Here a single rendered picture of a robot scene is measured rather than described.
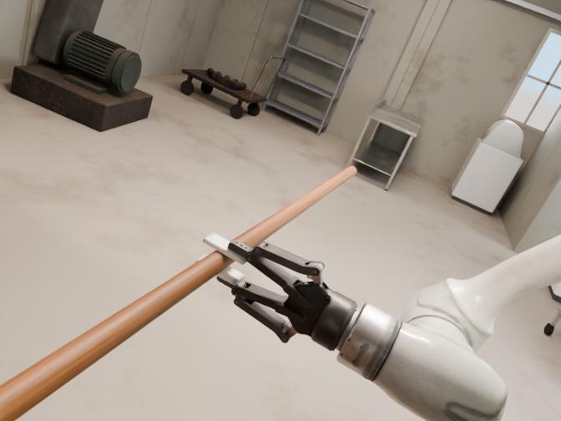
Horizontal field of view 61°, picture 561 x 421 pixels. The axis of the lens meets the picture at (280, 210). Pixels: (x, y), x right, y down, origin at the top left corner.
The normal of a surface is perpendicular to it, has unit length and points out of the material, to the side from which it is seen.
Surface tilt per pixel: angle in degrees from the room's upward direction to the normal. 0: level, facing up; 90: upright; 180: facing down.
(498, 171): 90
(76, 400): 0
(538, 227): 90
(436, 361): 36
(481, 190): 90
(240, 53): 90
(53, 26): 78
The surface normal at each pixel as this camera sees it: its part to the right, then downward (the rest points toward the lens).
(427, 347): 0.07, -0.72
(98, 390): 0.35, -0.86
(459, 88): -0.32, 0.27
